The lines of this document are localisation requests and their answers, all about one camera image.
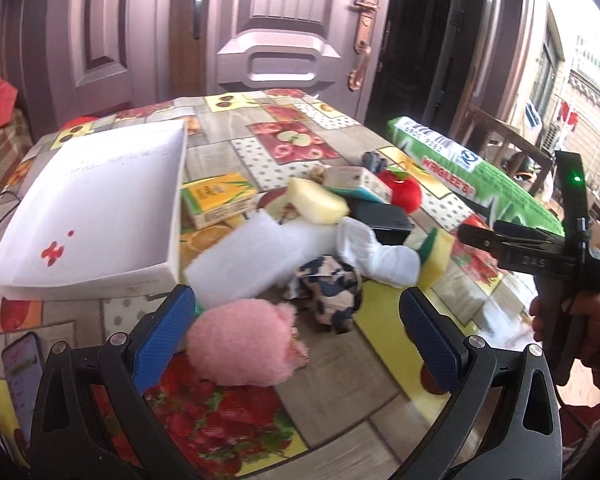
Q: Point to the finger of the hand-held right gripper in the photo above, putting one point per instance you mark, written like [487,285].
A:
[480,240]

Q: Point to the plain mauve door leaf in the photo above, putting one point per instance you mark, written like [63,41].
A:
[105,35]

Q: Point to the fruit print tablecloth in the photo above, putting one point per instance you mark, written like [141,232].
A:
[220,160]

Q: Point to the smartphone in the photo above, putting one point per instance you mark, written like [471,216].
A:
[22,375]

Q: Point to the red apple plush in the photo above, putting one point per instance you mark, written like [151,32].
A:
[405,192]

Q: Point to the yellow green small carton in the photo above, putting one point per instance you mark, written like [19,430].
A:
[215,201]

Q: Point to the white sock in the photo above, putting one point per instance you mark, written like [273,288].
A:
[385,262]

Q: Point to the green gum pack pillow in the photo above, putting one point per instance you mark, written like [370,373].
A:
[480,175]

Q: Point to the white foam sheet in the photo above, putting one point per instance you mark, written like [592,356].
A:
[245,260]

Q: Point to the pale yellow foam sponge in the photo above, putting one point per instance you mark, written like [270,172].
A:
[315,202]

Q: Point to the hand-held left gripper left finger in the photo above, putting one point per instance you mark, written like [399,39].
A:
[162,332]

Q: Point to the yellow green scouring sponge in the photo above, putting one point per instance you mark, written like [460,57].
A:
[440,255]

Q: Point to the person's right hand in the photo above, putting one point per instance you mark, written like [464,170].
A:
[597,325]

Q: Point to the teal beige tissue pack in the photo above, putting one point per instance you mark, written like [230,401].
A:
[352,180]

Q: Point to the wooden chair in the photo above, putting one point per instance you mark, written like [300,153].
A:
[505,135]

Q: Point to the black door latch bar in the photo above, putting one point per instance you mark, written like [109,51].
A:
[198,17]

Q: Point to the black box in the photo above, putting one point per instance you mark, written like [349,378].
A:
[385,220]

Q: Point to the pink plush ball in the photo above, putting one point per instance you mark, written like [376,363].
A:
[240,340]

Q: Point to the black outer door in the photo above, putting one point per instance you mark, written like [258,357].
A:
[420,35]

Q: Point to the small blue grey toy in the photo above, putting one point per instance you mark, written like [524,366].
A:
[374,162]

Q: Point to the white cardboard box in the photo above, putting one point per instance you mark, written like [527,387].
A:
[90,210]

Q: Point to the checked sofa cover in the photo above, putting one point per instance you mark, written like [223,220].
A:
[2,155]

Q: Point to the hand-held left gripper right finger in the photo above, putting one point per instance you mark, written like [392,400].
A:
[430,345]

